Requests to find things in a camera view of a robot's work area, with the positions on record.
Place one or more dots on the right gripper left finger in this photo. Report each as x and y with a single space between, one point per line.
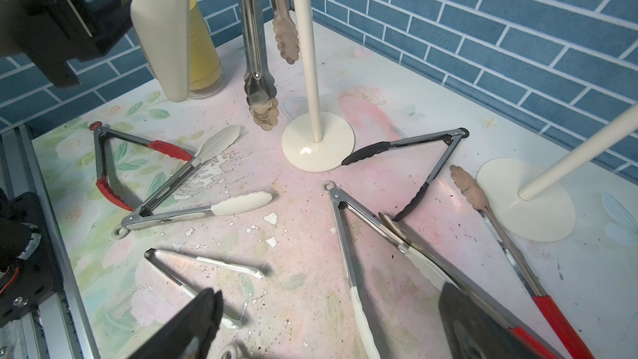
190 333

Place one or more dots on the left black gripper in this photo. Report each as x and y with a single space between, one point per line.
63 30

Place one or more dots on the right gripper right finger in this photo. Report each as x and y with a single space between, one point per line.
471 333

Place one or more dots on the red handled steel tongs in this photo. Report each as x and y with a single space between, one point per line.
259 84

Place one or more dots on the steel tongs cream tips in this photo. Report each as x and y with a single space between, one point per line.
394 282

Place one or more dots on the black steel tongs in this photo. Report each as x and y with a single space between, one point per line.
411 163

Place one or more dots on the cream utensil rack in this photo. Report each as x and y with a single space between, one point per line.
317 141
531 203

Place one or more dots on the blue cream tongs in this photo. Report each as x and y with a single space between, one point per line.
162 27

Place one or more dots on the small white tongs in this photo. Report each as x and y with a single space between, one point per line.
166 281

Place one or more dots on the red tipped steel tongs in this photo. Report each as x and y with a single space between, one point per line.
116 151

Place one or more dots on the steel tongs white tips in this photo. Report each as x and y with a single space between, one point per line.
187 183

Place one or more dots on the yellow cup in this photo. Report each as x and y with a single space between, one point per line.
204 77

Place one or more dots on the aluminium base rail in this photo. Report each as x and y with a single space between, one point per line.
42 314

